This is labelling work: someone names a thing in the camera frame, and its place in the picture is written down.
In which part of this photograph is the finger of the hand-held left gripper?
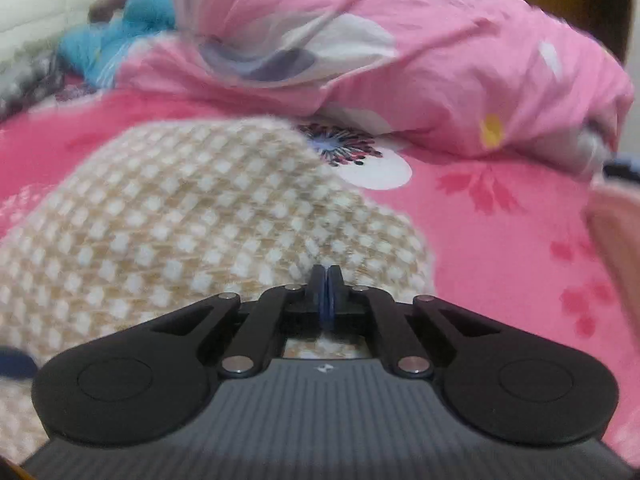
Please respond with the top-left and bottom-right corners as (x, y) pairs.
(0, 347), (40, 380)

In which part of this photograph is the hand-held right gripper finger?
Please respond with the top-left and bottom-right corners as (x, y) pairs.
(326, 264), (502, 378)
(150, 264), (327, 378)

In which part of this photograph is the beige houndstooth fleece-lined coat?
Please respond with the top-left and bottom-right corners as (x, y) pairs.
(0, 117), (437, 461)

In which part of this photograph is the pink and blue floral quilt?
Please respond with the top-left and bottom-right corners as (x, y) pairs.
(55, 0), (636, 182)

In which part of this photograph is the grey plaid garment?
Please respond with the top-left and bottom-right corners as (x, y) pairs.
(0, 52), (68, 118)

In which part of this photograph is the pink folded garment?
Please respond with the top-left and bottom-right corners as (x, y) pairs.
(584, 180), (640, 311)

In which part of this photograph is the navy folded garment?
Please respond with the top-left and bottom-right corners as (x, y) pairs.
(602, 157), (640, 183)

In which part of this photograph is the maroon fleece cloth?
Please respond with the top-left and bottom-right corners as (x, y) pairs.
(87, 0), (140, 23)

